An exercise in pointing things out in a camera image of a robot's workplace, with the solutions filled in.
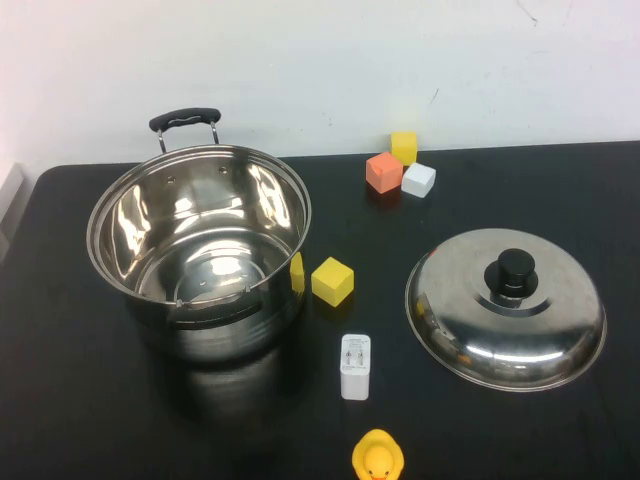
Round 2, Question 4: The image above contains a yellow rubber duck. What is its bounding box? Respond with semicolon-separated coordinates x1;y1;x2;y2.
351;428;405;480

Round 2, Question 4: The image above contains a stainless steel pot black handle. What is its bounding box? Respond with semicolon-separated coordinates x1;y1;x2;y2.
85;106;313;364

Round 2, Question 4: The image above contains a white foam cube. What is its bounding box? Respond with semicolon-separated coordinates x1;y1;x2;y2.
401;162;437;199

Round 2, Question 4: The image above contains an orange foam cube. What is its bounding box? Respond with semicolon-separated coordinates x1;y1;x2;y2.
365;151;404;195

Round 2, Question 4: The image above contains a white plug charger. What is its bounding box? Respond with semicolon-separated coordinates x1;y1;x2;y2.
340;333;373;401

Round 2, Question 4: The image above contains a stainless steel lid black knob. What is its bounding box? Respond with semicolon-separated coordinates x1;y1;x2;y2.
404;227;608;393

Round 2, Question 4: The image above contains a yellow foam cube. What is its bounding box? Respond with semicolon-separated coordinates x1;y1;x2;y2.
310;256;356;308
390;130;420;167

